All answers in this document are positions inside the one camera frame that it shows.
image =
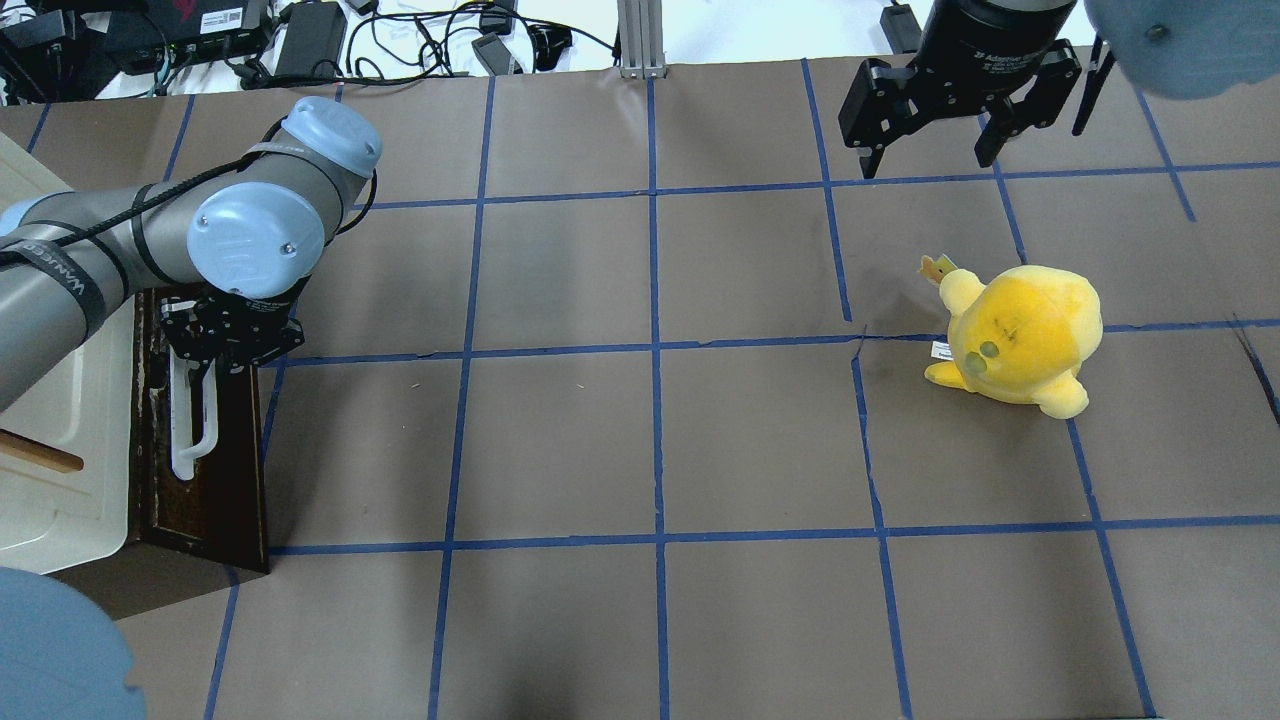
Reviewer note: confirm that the aluminium frame post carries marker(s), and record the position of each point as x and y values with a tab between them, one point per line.
640	40

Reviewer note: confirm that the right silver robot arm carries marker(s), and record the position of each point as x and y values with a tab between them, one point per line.
1181	50

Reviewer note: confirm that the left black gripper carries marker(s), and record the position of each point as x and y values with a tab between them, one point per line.
238	322

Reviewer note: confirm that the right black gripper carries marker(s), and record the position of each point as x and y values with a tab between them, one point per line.
985	40

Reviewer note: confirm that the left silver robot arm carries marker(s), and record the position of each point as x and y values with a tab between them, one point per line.
248	233

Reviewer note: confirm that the black power adapter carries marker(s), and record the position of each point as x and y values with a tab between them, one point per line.
313	35

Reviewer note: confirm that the dark wooden drawer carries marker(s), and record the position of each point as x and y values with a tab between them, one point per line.
221	515

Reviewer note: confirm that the white drawer handle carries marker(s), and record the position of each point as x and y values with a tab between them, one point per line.
193	423

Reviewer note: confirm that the yellow plush dinosaur toy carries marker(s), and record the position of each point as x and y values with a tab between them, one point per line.
1021	338

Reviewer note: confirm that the cream plastic storage box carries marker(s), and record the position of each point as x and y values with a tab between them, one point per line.
71	394

